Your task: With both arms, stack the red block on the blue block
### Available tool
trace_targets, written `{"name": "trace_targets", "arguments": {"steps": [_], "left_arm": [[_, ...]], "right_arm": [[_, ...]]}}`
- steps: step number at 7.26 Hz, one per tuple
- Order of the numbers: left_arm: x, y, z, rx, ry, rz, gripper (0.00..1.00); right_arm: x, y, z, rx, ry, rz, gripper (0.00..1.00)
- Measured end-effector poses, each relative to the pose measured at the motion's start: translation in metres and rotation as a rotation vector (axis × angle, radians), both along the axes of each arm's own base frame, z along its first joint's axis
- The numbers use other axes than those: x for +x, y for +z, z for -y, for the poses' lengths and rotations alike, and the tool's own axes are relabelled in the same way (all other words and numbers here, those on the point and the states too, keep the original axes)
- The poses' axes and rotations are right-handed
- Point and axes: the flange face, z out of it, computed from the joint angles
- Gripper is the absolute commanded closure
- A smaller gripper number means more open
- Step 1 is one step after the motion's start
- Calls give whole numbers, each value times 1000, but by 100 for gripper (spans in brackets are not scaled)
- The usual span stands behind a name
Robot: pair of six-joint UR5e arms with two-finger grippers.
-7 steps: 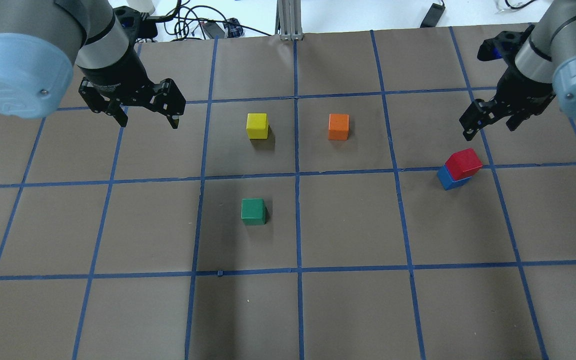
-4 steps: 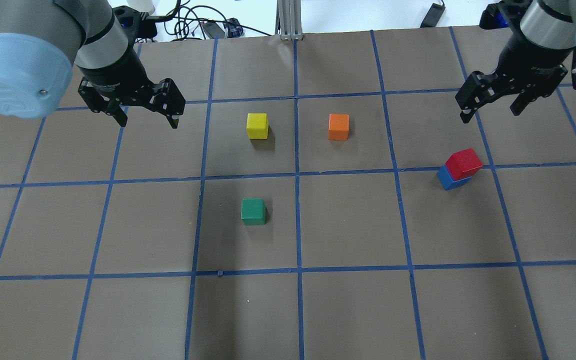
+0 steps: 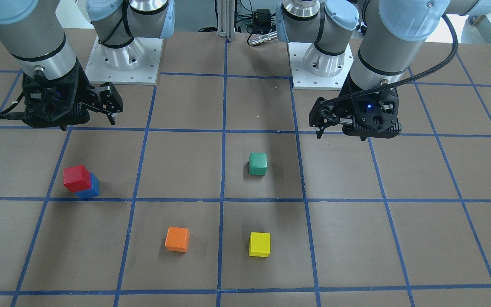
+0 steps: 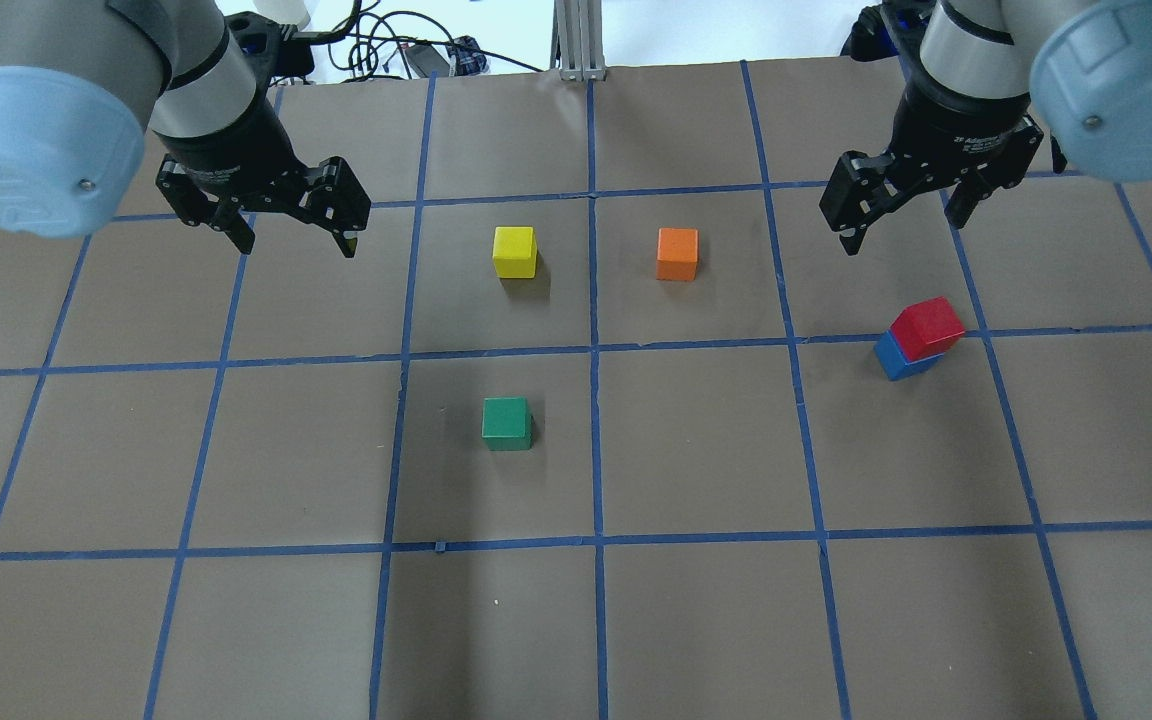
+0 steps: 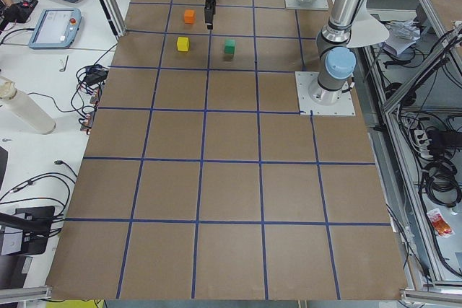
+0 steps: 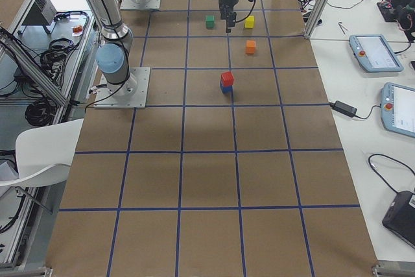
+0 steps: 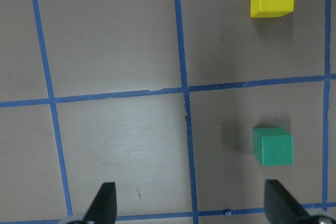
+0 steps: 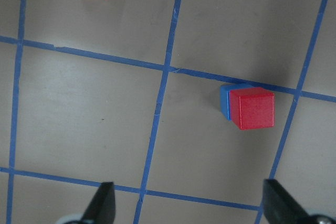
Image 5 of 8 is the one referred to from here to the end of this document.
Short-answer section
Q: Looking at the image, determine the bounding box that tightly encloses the orange wooden block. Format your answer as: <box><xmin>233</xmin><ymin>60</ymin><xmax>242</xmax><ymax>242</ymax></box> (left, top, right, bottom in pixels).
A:
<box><xmin>183</xmin><ymin>9</ymin><xmax>196</xmax><ymax>25</ymax></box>

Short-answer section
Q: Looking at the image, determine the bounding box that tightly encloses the green wooden block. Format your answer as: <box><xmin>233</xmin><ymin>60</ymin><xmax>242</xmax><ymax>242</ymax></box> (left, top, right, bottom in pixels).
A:
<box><xmin>224</xmin><ymin>39</ymin><xmax>235</xmax><ymax>55</ymax></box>

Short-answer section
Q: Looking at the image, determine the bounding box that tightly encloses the yellow wooden block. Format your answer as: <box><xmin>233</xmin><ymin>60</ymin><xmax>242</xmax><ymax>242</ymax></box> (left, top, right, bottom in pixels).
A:
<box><xmin>176</xmin><ymin>37</ymin><xmax>190</xmax><ymax>52</ymax></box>

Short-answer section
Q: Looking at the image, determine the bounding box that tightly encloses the lower teach pendant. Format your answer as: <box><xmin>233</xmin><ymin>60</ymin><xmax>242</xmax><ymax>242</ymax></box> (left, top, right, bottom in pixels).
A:
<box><xmin>28</xmin><ymin>8</ymin><xmax>82</xmax><ymax>50</ymax></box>

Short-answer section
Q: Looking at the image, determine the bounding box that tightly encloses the metal hex key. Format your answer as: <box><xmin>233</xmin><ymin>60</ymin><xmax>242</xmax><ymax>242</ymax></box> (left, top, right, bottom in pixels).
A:
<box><xmin>58</xmin><ymin>55</ymin><xmax>69</xmax><ymax>72</ymax></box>

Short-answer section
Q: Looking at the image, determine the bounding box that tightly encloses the white cylindrical bottle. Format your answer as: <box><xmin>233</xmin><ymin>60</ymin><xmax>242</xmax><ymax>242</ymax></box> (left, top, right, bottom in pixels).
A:
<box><xmin>1</xmin><ymin>76</ymin><xmax>56</xmax><ymax>134</ymax></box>

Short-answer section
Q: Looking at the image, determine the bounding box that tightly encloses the black monitor stand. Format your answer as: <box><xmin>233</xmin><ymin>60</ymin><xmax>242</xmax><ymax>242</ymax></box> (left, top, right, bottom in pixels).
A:
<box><xmin>1</xmin><ymin>206</ymin><xmax>55</xmax><ymax>256</ymax></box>

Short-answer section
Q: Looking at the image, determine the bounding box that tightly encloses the red snack packet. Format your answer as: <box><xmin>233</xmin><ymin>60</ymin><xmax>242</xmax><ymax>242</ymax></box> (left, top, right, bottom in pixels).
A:
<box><xmin>426</xmin><ymin>208</ymin><xmax>453</xmax><ymax>237</ymax></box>

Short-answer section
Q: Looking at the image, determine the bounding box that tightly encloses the black coiled cable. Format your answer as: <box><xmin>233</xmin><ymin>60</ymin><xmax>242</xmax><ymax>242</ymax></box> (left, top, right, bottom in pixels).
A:
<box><xmin>420</xmin><ymin>159</ymin><xmax>462</xmax><ymax>208</ymax></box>

